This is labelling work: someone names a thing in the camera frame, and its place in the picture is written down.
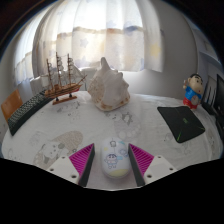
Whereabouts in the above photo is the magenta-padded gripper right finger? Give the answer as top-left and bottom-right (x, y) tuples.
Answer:
(127, 143), (178, 187)

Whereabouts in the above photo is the white printed tablecloth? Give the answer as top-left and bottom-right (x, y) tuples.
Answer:
(1, 90), (224, 188)

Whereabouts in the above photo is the cartoon boy figure clock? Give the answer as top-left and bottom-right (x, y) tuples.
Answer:
(182, 73), (205, 110)

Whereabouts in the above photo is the wooden sailing ship model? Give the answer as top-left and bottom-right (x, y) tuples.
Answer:
(41, 52), (88, 106)

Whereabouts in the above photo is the black mouse pad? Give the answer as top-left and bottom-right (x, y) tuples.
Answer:
(156, 105), (206, 144)

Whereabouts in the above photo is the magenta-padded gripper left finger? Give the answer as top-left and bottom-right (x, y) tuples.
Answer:
(46, 143), (96, 188)

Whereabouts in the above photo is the black keyboard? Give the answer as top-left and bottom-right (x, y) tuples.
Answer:
(7, 89), (54, 137)

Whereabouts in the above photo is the white cartoon-print computer mouse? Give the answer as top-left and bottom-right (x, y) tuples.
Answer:
(100, 137), (132, 179)

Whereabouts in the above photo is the orange wooden chair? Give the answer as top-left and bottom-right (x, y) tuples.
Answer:
(0, 89), (24, 123)

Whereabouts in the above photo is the large white conch shell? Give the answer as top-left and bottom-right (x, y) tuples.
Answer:
(87, 56), (131, 112)

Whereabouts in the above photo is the white sheer printed curtain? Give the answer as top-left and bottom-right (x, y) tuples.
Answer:
(13, 0), (164, 88)

